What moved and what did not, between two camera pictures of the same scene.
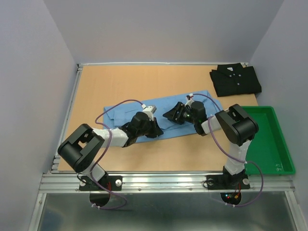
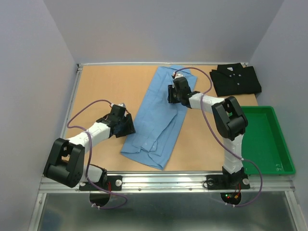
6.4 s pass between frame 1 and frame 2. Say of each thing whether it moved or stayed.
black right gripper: moved
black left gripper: moved
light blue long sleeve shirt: moved
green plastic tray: stayed
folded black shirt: stayed
